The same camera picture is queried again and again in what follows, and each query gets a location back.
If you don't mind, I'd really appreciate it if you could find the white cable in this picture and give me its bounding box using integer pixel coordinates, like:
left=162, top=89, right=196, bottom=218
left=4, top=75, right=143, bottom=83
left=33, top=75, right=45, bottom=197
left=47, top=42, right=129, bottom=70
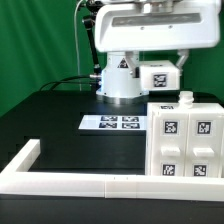
left=73, top=0, right=88, bottom=92

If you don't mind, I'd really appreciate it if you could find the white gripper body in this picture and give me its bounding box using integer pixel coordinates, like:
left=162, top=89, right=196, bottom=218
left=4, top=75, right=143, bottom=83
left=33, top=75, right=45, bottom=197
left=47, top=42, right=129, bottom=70
left=95, top=1, right=221, bottom=52

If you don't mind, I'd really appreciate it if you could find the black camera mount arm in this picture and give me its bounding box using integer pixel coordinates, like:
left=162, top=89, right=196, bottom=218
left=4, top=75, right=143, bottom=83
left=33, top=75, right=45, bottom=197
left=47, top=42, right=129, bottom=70
left=81, top=0, right=112, bottom=92

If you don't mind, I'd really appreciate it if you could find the white cabinet door with knob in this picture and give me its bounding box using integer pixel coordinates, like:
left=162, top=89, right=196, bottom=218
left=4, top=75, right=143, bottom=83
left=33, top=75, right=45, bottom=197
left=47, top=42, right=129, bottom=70
left=151, top=112, right=188, bottom=177

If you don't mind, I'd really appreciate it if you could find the white cabinet body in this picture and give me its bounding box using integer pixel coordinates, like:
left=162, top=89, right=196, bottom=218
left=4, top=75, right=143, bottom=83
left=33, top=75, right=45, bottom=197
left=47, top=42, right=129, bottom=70
left=145, top=91, right=224, bottom=178

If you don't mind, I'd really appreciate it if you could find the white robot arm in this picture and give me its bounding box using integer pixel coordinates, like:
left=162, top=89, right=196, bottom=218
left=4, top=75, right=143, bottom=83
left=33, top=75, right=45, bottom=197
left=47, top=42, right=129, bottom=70
left=93, top=0, right=222, bottom=104

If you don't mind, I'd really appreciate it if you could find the white cabinet top block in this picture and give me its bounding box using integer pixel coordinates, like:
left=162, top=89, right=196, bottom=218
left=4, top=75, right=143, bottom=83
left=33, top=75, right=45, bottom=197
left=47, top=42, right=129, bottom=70
left=139, top=60, right=180, bottom=91

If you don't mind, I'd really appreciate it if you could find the white marker base plate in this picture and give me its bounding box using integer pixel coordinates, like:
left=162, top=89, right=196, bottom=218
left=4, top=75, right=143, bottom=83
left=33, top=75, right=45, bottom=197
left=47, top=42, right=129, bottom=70
left=79, top=115, right=146, bottom=131

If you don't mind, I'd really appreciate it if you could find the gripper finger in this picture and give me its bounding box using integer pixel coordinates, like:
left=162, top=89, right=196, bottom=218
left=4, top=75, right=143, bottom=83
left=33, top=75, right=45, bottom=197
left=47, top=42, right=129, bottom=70
left=176, top=49, right=189, bottom=69
left=125, top=51, right=139, bottom=78

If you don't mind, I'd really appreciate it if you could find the black cable bundle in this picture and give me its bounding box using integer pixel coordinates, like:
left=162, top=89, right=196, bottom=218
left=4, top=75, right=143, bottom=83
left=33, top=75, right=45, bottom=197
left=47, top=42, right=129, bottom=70
left=39, top=75, right=101, bottom=92

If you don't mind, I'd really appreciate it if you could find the white U-shaped frame fence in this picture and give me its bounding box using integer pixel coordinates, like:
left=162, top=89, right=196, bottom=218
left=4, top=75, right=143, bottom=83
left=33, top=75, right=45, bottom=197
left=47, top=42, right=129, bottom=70
left=0, top=139, right=224, bottom=202

